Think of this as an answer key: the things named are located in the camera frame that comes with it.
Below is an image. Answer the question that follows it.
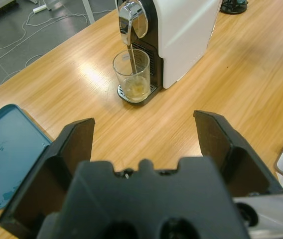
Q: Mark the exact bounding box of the teal plastic tray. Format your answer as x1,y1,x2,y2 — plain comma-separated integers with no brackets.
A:
0,104,52,211

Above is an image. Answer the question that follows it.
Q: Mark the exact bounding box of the white capsule coffee machine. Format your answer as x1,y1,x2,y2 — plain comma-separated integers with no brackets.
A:
116,0,222,105

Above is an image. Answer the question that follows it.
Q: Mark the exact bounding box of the clear drinking glass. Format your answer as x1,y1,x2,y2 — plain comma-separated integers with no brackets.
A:
112,48,151,103

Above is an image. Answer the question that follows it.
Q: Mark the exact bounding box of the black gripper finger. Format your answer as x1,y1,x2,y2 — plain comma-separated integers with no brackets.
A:
193,110,283,200
0,118,96,237

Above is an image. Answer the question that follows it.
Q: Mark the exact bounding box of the white floor cable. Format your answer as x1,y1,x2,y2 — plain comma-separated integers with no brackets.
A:
0,9,87,83

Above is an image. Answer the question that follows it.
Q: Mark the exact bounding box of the white metal leg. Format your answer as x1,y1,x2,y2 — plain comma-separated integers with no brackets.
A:
81,0,95,24

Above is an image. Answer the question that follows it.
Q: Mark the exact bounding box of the black capsule holder stand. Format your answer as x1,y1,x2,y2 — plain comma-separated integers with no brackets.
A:
220,0,249,14

